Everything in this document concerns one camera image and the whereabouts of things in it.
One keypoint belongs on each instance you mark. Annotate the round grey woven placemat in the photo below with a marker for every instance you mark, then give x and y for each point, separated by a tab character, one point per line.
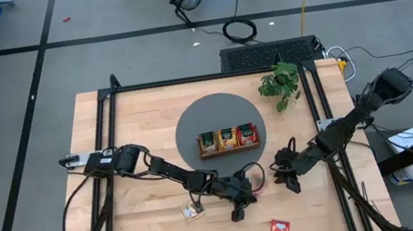
214	110

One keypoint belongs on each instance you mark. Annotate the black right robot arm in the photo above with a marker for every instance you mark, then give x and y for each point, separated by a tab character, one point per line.
351	122

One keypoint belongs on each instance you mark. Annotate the wooden tea caddy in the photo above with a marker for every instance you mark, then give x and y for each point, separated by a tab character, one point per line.
232	151

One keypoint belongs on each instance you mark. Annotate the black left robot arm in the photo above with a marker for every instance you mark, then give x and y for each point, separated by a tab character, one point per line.
174	173

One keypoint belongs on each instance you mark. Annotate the black computer case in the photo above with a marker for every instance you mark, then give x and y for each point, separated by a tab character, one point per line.
263	54

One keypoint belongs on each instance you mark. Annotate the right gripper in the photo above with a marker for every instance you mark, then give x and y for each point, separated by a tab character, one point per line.
296	163

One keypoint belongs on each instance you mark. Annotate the small red scrap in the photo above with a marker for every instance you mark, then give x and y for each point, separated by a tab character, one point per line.
66	19

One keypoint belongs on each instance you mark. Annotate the black aluminium table frame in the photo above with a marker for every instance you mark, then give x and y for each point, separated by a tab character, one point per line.
205	77

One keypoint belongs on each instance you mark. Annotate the orange mango tea packet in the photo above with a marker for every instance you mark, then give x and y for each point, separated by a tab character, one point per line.
227	139

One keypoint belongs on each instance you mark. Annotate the white paper scrap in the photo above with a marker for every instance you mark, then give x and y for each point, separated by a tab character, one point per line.
196	44
271	23

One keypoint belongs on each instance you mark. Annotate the yellow plug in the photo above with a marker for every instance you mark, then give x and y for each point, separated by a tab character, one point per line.
342	66

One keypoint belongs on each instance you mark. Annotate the green potted plant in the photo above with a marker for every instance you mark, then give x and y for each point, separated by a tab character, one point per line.
281	79

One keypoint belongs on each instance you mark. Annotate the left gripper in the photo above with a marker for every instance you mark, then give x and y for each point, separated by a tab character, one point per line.
228	189

